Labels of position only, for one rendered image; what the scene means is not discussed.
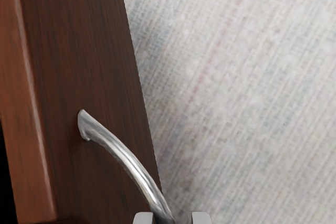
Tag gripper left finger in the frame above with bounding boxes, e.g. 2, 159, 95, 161
133, 211, 155, 224

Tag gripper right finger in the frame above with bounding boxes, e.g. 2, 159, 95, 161
191, 210, 212, 224

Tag brown wooden cabinet door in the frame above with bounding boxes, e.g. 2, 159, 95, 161
0, 0, 176, 224

